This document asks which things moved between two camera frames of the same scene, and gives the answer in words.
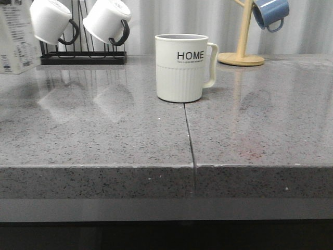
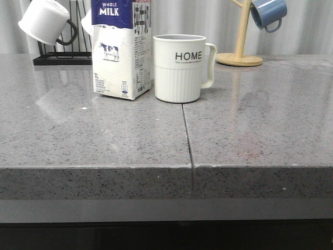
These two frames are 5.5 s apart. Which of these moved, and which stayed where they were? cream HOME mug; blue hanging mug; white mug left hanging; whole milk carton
Moved: whole milk carton
Stayed: blue hanging mug; white mug left hanging; cream HOME mug
